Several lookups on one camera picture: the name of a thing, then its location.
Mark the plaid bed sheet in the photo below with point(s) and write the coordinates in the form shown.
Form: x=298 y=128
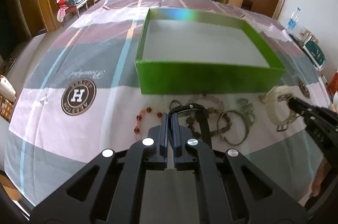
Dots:
x=84 y=96

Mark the plastic water bottle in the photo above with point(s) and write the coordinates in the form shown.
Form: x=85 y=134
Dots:
x=293 y=21

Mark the black wrist watch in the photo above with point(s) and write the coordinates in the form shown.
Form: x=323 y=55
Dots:
x=194 y=113

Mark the green cardboard box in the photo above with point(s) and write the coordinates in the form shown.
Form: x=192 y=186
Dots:
x=183 y=51

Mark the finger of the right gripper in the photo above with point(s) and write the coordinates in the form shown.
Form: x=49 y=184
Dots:
x=297 y=105

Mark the thin metal bangle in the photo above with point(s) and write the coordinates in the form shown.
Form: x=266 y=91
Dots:
x=226 y=124

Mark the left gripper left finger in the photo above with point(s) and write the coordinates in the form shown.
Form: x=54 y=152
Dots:
x=160 y=136

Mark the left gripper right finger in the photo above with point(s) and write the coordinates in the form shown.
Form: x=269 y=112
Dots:
x=183 y=144

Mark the green white book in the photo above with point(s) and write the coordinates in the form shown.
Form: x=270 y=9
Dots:
x=315 y=54

